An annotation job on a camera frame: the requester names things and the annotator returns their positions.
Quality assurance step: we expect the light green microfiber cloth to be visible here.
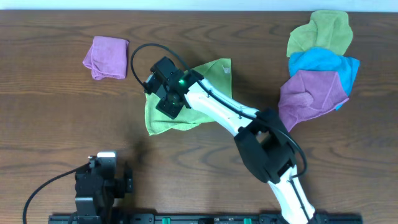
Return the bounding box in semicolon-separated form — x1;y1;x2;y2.
144;58;233;135

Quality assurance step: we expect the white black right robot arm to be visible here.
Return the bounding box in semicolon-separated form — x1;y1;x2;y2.
144;70;315;223

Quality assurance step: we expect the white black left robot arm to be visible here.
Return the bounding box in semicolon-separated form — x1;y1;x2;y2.
67;158;133;224

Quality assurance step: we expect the white cloth label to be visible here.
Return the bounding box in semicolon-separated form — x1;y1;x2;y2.
222;66;231;74

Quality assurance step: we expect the folded purple cloth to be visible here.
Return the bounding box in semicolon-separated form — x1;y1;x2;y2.
83;36;129;80

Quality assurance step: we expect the purple cloth in pile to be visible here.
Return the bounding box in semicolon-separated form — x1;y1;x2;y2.
278;70;349;131

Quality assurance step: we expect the blue cloth in pile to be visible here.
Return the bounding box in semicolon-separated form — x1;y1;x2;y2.
288;47;360;96

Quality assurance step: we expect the olive green cloth in pile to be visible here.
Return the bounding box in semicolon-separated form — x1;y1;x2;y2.
286;10;353;57

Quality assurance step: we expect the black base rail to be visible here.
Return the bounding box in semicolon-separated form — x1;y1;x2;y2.
48;212;364;224

